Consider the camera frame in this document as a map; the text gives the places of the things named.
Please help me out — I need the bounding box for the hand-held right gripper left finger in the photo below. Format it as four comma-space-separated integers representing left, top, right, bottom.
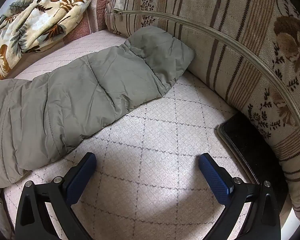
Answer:
14, 152, 97, 240

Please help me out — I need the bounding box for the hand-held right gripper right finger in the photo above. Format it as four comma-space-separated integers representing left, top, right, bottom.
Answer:
199, 153, 282, 240

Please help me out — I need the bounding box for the grey puffer jacket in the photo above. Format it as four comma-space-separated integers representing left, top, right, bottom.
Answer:
0, 27, 196, 240

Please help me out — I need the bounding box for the black smartphone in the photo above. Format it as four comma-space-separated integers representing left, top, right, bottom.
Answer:
216, 111, 290, 205

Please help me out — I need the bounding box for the striped floral sofa cushion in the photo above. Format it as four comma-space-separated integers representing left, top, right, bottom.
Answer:
104, 0, 300, 222

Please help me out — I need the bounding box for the reddish brown sofa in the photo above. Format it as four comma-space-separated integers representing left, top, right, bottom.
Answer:
62, 0, 115, 45

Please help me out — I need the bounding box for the leaf print fleece blanket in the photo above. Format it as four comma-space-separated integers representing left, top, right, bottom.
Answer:
0, 0, 99, 84

